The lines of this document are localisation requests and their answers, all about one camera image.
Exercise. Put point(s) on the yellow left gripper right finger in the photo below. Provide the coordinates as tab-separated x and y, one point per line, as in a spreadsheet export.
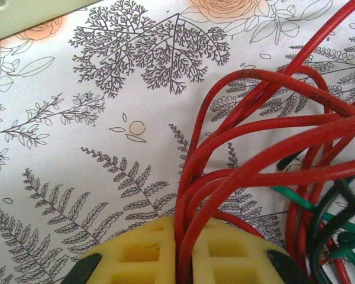
225	260

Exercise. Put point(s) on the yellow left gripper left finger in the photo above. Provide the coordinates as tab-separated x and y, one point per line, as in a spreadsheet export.
136	260

